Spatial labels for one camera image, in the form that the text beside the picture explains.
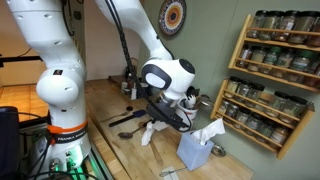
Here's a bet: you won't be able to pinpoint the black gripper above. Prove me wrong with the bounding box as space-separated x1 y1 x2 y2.
146 96 179 126

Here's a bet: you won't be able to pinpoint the white tissue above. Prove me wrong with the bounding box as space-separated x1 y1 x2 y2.
190 117 227 146
141 119 170 147

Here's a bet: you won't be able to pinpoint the blue tissue box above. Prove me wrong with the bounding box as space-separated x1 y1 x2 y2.
176 130 215 172

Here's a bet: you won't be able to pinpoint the white tissue in box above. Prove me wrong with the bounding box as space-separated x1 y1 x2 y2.
190 117 227 146

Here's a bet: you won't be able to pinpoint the long wooden spoon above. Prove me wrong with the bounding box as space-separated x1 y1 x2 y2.
148 139 165 167

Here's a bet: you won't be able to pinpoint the white orange-striped utensil crock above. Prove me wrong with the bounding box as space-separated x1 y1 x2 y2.
176 99 199 132

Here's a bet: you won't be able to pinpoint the long metal fork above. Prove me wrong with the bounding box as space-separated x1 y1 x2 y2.
99 110 130 123

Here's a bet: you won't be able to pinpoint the white slotted spoon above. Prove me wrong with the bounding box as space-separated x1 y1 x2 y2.
186 94 198 109

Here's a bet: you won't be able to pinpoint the white cap sauce bottle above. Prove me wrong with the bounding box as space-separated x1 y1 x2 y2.
120 81 129 94

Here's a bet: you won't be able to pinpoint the wooden condiment tray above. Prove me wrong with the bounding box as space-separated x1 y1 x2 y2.
108 74 149 104

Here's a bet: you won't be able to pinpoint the large metal spoon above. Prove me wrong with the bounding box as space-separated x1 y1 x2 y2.
196 94 214 109

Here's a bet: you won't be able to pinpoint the white paper sheet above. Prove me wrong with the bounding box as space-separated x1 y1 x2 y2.
162 165 181 180

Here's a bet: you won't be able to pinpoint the wooden chair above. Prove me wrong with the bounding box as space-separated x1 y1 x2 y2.
128 57 139 76

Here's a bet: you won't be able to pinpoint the small metal dish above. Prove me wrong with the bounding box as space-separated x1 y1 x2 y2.
210 144 228 158

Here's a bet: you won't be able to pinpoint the glass spice jar black lid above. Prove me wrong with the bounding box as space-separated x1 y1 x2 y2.
304 54 320 88
257 119 276 138
307 16 320 47
274 9 299 43
289 10 320 44
248 45 269 72
234 107 252 125
235 79 253 103
272 48 295 78
239 44 254 69
248 9 268 38
219 99 232 115
245 82 266 108
244 112 265 132
269 125 290 145
266 90 290 118
225 75 243 98
225 102 240 120
260 9 284 41
279 95 309 124

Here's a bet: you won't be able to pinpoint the wooden spice rack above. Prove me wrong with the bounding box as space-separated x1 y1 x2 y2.
228 13 320 93
209 78 316 160

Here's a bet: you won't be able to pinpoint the glass spice jar green lid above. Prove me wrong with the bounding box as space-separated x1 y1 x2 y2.
288 49 313 83
260 45 282 74

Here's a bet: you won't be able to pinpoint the black box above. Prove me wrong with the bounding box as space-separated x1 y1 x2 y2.
0 106 21 178

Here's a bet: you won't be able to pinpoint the black horizontal bar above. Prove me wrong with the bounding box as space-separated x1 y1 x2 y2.
0 54 44 68

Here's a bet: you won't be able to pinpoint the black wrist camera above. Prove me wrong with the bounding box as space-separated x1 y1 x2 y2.
146 105 192 133

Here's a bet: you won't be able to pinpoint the blue spatula black handle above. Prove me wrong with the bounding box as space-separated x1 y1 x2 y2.
108 108 148 128

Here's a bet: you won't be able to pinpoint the metal spoon black handle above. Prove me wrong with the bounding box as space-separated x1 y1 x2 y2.
117 120 149 140

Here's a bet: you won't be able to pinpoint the aluminium mounting frame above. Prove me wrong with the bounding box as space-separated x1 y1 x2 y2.
86 143 116 180

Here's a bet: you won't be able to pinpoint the black ribbed cable conduit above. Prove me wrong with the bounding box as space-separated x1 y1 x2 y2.
104 0 193 133

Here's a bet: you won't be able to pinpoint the colourful decorative wall plate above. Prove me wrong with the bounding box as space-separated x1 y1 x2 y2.
158 0 187 37

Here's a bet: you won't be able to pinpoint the black base cables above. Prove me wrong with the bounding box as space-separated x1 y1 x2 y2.
18 128 54 180

